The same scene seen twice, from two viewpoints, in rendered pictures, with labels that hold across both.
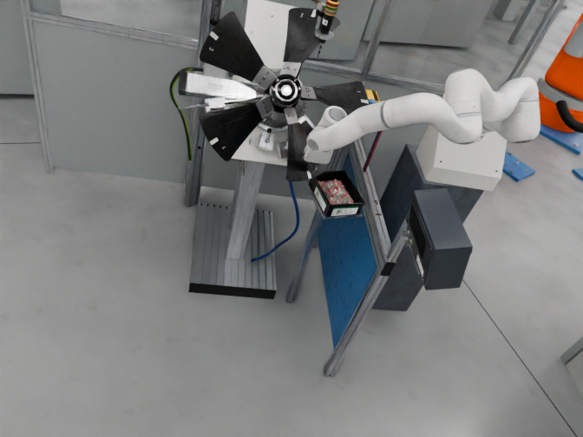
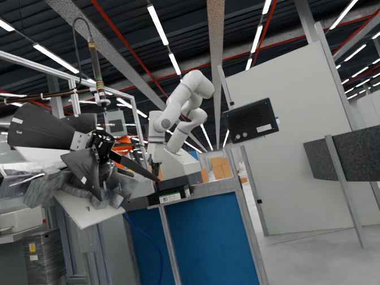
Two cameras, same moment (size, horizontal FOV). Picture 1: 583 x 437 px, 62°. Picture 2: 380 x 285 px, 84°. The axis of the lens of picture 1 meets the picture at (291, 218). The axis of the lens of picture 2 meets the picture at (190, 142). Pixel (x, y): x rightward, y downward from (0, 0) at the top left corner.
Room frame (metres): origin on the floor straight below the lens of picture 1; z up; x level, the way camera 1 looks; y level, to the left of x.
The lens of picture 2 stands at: (0.74, 0.72, 0.96)
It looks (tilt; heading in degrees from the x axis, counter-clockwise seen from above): 7 degrees up; 308
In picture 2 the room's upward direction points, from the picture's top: 14 degrees counter-clockwise
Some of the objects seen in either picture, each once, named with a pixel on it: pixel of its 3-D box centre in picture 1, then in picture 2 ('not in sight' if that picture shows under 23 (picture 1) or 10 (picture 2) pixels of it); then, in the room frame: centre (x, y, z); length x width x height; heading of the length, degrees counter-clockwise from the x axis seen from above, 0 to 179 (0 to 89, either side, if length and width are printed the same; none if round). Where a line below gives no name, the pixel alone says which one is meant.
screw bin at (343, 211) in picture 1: (335, 192); (169, 195); (1.66, -0.15, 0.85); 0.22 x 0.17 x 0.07; 31
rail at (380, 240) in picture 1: (367, 192); (174, 195); (1.77, -0.29, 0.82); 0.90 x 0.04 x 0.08; 15
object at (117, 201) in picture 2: (284, 150); (117, 197); (1.76, 0.12, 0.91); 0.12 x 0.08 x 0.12; 15
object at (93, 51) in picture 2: not in sight; (96, 65); (1.77, 0.08, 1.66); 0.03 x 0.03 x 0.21
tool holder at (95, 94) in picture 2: (325, 21); (100, 95); (1.77, 0.09, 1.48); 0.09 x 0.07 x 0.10; 50
